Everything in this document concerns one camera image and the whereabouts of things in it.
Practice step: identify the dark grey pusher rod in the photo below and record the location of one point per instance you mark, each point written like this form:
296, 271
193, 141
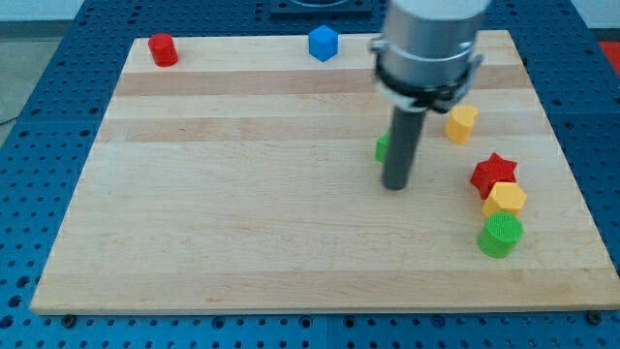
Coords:
402, 145

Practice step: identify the green star block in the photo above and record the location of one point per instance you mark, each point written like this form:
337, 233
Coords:
381, 147

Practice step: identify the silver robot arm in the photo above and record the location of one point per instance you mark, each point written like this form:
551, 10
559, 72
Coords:
424, 61

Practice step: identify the red star block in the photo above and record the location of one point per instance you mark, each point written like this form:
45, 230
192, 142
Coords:
495, 169

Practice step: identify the blue cube block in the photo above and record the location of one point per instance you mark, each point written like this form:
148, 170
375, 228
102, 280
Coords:
323, 43

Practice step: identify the yellow hexagon block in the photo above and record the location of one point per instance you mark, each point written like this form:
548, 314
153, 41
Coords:
506, 197

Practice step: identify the green cylinder block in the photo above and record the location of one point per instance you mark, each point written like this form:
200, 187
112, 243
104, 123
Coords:
500, 234

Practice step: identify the wooden board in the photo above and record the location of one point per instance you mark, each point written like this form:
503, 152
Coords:
243, 180

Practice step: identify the red cylinder block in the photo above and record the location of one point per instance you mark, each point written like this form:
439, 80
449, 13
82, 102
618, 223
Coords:
163, 50

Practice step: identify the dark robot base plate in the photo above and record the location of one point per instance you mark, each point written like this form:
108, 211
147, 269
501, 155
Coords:
320, 7

